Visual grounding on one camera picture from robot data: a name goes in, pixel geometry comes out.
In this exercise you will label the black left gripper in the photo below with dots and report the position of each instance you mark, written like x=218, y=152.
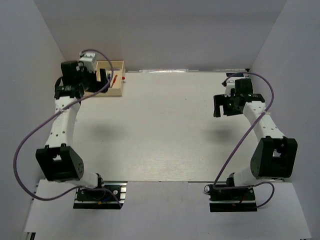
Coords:
x=97, y=84

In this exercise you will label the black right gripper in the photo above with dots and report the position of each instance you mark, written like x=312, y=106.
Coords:
x=221, y=100

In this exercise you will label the red ballpoint pen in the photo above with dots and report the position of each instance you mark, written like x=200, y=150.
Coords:
x=114, y=80

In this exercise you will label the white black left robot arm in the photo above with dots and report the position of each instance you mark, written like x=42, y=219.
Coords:
x=57, y=159

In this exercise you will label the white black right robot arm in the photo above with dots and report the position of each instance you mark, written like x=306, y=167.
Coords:
x=275, y=154

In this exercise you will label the cream compartment organizer box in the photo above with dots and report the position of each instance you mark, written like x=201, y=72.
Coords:
x=116, y=82

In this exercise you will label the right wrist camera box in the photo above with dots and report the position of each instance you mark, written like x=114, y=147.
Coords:
x=229, y=86

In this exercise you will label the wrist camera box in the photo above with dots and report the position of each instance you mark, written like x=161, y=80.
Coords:
x=89, y=60
x=229, y=86

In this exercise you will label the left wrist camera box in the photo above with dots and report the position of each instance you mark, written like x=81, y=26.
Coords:
x=89, y=60

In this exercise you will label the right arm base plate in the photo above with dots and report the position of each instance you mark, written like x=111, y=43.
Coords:
x=230, y=200

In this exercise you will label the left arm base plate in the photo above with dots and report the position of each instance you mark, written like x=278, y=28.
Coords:
x=111, y=198

